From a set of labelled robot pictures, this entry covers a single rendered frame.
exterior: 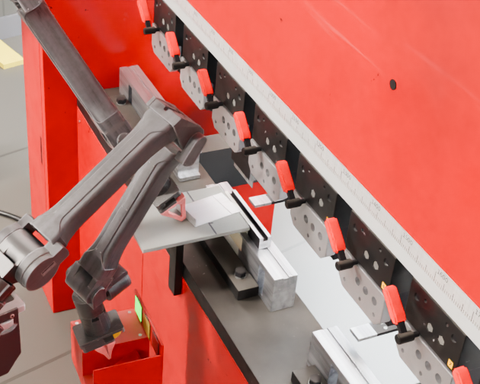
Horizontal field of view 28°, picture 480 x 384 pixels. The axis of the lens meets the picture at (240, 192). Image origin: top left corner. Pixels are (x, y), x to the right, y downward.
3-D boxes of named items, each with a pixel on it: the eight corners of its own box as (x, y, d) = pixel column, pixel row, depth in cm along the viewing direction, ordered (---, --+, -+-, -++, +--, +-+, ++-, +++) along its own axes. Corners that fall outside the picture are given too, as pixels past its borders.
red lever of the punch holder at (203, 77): (196, 68, 216) (207, 108, 214) (212, 66, 218) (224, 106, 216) (193, 72, 218) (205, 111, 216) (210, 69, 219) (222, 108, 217)
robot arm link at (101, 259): (158, 104, 183) (197, 136, 179) (173, 106, 188) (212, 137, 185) (54, 279, 196) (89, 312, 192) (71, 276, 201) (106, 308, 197)
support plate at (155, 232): (116, 208, 225) (116, 205, 225) (218, 188, 236) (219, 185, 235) (142, 253, 212) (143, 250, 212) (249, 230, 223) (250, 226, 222)
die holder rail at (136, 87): (119, 94, 293) (119, 67, 288) (137, 91, 296) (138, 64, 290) (180, 182, 257) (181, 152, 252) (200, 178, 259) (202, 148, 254)
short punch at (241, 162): (230, 166, 228) (233, 132, 223) (238, 164, 229) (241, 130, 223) (248, 189, 221) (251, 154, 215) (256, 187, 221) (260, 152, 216)
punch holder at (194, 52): (179, 84, 239) (182, 24, 230) (210, 79, 243) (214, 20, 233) (203, 113, 228) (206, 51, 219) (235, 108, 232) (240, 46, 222)
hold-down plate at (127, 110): (107, 105, 288) (107, 96, 286) (123, 102, 290) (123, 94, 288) (141, 156, 266) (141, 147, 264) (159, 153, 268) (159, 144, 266)
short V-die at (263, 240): (223, 201, 235) (224, 191, 233) (234, 199, 236) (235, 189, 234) (258, 249, 220) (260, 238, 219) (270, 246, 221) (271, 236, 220)
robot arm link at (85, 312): (65, 292, 200) (81, 304, 196) (90, 273, 203) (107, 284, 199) (74, 315, 204) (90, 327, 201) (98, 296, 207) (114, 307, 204)
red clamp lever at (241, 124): (233, 111, 202) (245, 155, 200) (251, 108, 203) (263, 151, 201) (230, 114, 203) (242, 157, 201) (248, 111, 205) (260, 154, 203)
